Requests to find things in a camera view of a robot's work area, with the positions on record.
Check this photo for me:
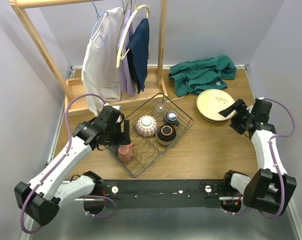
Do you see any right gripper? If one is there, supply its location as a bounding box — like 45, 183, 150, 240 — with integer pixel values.
219, 98, 254, 135

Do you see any pink ceramic mug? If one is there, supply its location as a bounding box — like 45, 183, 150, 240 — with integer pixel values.
118, 143, 135, 164

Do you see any cream round plate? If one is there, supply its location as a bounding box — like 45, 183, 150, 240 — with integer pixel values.
196, 89, 235, 120

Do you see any dark red rimmed plate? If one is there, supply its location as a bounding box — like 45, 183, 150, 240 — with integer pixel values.
201, 114, 228, 123

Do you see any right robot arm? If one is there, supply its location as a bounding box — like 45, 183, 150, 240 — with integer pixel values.
219, 97, 297, 219

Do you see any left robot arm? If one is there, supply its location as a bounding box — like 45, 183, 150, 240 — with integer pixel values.
14, 105, 131, 226

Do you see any wooden clothes rack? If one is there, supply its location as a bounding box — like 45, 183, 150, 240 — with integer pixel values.
9, 0, 168, 118

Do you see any red white patterned bowl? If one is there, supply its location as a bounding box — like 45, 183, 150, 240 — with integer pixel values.
135, 115, 158, 137

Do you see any dark brown bowl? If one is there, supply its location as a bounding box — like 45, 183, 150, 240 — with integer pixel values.
155, 124, 177, 146

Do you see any clear glass cup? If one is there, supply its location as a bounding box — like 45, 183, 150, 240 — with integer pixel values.
153, 103, 166, 121

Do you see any dark blue teacup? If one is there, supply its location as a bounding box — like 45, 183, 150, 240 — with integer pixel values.
163, 111, 180, 126

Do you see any lavender garment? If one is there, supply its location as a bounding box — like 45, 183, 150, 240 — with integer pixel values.
118, 10, 136, 97

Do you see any green crumpled garment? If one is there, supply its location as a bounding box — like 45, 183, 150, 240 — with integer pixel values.
168, 55, 237, 97

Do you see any black base bar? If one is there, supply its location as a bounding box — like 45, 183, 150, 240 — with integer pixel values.
83, 178, 241, 211

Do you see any white tank top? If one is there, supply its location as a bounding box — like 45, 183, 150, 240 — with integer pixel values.
81, 7, 123, 102

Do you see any wooden hanger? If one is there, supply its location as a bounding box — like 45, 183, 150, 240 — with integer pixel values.
116, 4, 150, 68

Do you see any navy blue garment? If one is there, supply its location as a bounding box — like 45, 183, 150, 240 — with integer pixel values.
127, 18, 150, 94

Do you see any black wire dish rack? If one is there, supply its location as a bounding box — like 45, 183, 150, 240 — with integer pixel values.
105, 93, 194, 179

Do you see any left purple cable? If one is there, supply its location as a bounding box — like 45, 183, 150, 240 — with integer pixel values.
20, 93, 109, 235

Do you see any purple cable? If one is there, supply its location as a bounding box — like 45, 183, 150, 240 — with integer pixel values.
20, 93, 109, 235
230, 97, 296, 219

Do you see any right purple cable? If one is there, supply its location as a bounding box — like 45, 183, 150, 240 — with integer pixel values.
230, 97, 296, 219

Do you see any blue wire hanger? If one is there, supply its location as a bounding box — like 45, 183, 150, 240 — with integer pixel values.
90, 0, 108, 48

